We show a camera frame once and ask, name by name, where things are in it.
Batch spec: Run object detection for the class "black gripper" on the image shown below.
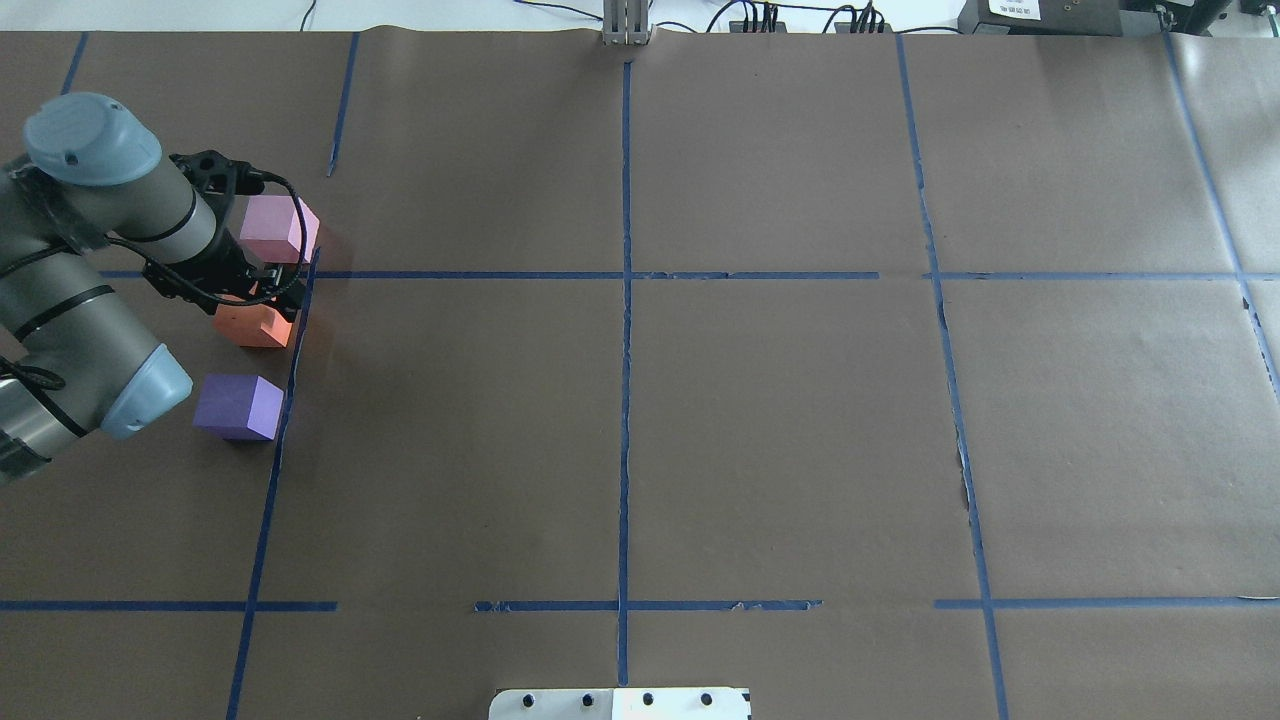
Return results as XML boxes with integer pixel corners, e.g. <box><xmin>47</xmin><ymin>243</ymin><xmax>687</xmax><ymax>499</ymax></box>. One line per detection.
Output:
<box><xmin>142</xmin><ymin>245</ymin><xmax>307</xmax><ymax>322</ymax></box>

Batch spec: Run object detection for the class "orange foam cube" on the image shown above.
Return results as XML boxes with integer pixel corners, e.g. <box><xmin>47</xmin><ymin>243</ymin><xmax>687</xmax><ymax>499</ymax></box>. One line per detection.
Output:
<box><xmin>212</xmin><ymin>304</ymin><xmax>293</xmax><ymax>348</ymax></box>

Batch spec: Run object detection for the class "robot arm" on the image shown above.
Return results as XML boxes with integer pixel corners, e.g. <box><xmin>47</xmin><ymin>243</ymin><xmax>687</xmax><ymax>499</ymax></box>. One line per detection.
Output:
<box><xmin>1</xmin><ymin>92</ymin><xmax>317</xmax><ymax>484</ymax></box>

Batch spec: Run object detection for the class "pink foam cube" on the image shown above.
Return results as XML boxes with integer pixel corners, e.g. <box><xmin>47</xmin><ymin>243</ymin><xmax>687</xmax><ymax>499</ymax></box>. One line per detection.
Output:
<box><xmin>237</xmin><ymin>193</ymin><xmax>321</xmax><ymax>265</ymax></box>

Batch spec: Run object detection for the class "purple foam cube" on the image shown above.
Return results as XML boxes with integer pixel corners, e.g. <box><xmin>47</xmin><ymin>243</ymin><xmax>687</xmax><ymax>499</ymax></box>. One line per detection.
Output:
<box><xmin>192</xmin><ymin>374</ymin><xmax>284</xmax><ymax>442</ymax></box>

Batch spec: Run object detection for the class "black power strip left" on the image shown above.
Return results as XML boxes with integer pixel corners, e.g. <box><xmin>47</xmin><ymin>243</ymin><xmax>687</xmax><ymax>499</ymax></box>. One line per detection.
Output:
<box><xmin>727</xmin><ymin>1</ymin><xmax>786</xmax><ymax>35</ymax></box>

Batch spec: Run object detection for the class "black power strip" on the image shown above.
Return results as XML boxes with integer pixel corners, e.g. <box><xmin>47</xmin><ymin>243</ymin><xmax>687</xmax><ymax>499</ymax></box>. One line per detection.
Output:
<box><xmin>727</xmin><ymin>1</ymin><xmax>786</xmax><ymax>35</ymax></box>
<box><xmin>823</xmin><ymin>1</ymin><xmax>893</xmax><ymax>35</ymax></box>

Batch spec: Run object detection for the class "black power strip right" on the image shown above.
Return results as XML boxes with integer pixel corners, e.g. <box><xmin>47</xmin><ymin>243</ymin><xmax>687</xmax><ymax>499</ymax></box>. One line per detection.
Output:
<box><xmin>823</xmin><ymin>1</ymin><xmax>893</xmax><ymax>35</ymax></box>

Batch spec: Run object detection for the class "brown paper table cover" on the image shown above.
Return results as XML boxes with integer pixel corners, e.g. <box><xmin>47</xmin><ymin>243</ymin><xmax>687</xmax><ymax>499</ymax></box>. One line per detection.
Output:
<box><xmin>3</xmin><ymin>27</ymin><xmax>1277</xmax><ymax>719</ymax></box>

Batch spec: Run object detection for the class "dark grey computer box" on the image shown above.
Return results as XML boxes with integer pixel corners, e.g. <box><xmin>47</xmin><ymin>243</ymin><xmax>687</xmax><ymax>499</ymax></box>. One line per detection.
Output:
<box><xmin>956</xmin><ymin>1</ymin><xmax>1167</xmax><ymax>37</ymax></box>

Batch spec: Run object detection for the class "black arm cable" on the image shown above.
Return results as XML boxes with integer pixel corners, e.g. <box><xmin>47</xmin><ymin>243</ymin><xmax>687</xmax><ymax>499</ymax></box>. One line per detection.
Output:
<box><xmin>100</xmin><ymin>172</ymin><xmax>308</xmax><ymax>309</ymax></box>

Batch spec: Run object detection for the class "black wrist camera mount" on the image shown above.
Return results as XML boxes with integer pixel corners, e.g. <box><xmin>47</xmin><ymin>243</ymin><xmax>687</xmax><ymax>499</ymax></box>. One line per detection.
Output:
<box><xmin>168</xmin><ymin>150</ymin><xmax>268</xmax><ymax>218</ymax></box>

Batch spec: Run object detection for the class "aluminium extrusion post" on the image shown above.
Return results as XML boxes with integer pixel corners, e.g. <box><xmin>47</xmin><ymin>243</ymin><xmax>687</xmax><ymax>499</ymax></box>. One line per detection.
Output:
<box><xmin>602</xmin><ymin>0</ymin><xmax>653</xmax><ymax>46</ymax></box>

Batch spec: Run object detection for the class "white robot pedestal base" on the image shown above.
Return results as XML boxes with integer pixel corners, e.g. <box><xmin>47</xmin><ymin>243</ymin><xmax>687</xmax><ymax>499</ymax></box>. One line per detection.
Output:
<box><xmin>488</xmin><ymin>685</ymin><xmax>753</xmax><ymax>719</ymax></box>

